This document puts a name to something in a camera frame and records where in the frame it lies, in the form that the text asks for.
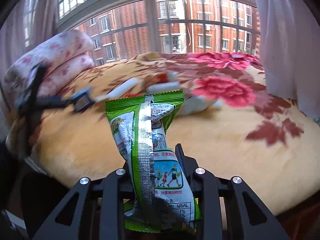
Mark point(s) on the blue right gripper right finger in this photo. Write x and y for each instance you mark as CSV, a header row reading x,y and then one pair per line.
x,y
187,164

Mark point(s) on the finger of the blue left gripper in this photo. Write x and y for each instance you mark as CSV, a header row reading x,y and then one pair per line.
x,y
82,100

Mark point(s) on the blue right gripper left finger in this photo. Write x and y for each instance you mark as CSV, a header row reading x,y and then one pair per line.
x,y
127,169

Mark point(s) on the green snack wrapper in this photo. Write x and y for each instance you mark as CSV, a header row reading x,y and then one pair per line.
x,y
164,199

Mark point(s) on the white paper tube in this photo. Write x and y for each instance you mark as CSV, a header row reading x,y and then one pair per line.
x,y
118,91

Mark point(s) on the red green toy car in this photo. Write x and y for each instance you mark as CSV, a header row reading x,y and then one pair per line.
x,y
162,78

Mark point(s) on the folded white floral quilt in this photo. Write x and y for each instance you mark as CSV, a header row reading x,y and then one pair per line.
x,y
66,56

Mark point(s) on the yellow floral bed blanket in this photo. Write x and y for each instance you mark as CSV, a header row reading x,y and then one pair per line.
x,y
264,139

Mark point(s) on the left sheer curtain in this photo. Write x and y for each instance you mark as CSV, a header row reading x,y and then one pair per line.
x,y
30,23

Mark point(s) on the sheer curtain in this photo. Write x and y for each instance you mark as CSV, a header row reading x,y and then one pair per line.
x,y
290,52
30,23

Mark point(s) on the right sheer curtain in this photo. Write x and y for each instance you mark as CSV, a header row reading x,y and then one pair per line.
x,y
290,52

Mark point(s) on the barred window frame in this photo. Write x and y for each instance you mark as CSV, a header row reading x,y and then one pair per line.
x,y
122,29

